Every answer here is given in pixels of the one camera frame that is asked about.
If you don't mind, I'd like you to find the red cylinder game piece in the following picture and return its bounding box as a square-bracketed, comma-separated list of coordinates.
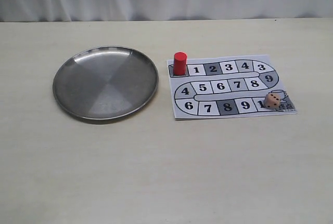
[173, 51, 187, 76]

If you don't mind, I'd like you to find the round steel plate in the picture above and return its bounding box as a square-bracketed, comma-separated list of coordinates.
[53, 46, 159, 122]

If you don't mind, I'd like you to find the paper number game board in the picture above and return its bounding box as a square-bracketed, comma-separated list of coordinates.
[166, 55, 297, 120]

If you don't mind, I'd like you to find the beige wooden die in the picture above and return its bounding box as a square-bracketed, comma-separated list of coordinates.
[263, 93, 281, 110]

